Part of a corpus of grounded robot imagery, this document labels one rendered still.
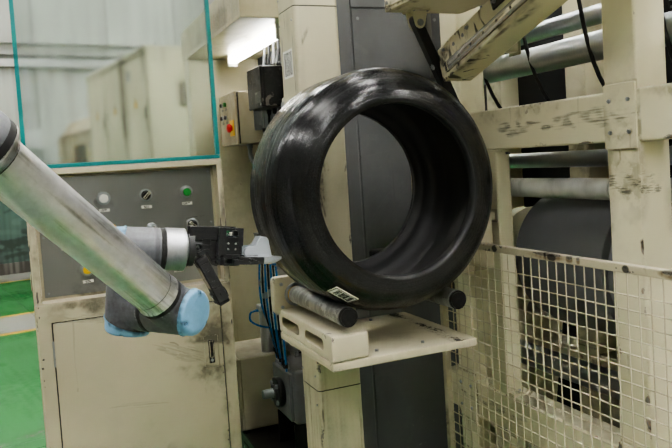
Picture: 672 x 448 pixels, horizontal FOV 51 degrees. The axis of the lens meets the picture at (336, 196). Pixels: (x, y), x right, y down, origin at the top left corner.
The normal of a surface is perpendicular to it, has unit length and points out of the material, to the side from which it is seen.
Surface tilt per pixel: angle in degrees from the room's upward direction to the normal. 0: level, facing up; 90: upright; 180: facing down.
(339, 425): 90
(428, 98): 80
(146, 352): 90
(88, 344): 90
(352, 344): 90
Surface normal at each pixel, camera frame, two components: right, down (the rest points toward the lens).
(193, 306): 0.90, 0.04
